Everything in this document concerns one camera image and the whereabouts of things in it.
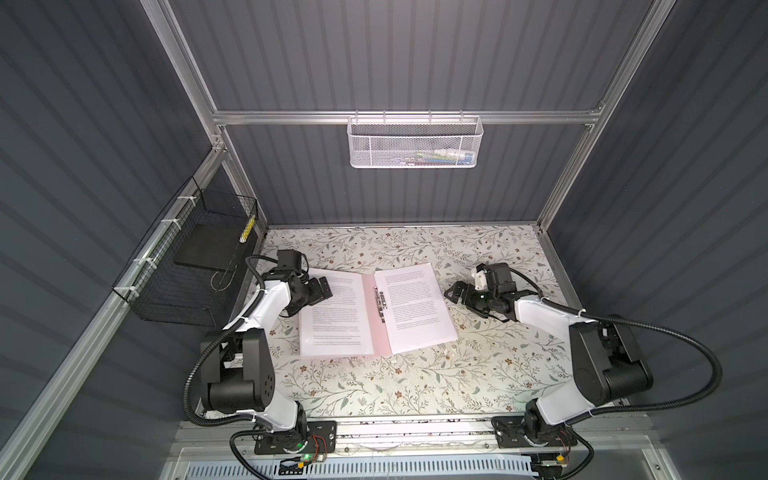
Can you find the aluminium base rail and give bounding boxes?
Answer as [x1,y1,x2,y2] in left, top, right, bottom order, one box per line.
[158,410,682,480]

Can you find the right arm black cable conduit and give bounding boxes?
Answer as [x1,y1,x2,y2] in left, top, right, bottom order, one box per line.
[509,266,724,480]

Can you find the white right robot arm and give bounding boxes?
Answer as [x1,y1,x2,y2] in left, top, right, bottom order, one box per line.
[444,263,653,446]

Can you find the printed paper sheet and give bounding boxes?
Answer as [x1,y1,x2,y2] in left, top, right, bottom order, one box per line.
[298,268,374,358]
[373,263,458,355]

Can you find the floral table mat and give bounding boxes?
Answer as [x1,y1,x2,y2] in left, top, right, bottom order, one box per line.
[261,225,571,417]

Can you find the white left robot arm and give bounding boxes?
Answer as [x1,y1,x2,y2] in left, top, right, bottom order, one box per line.
[183,249,332,452]

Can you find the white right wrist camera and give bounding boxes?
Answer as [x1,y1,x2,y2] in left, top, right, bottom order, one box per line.
[472,269,489,292]

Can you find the white ventilation grille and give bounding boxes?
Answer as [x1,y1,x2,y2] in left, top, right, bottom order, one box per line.
[179,454,535,480]

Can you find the white wire mesh basket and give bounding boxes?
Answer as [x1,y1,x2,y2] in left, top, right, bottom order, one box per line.
[346,115,484,169]

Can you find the black wire mesh basket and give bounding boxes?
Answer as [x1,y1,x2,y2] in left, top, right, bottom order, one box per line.
[113,181,260,328]

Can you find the pens in white basket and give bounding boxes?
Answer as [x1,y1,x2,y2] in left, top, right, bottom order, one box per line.
[392,149,477,167]

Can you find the pink file folder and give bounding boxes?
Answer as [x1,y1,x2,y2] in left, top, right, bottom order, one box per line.
[298,262,460,360]

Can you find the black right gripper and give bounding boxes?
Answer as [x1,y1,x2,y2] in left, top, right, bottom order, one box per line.
[444,281,497,317]

